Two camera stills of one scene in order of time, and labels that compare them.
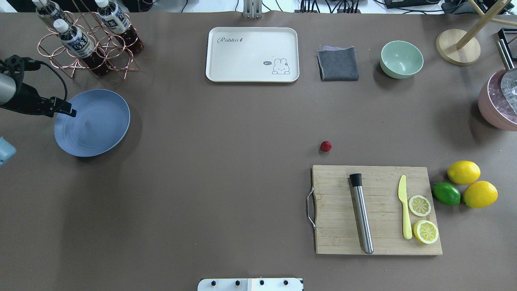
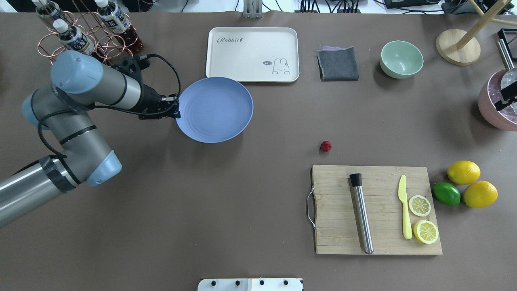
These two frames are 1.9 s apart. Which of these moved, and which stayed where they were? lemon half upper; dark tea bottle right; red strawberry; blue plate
Moved: blue plate
Stayed: dark tea bottle right; lemon half upper; red strawberry
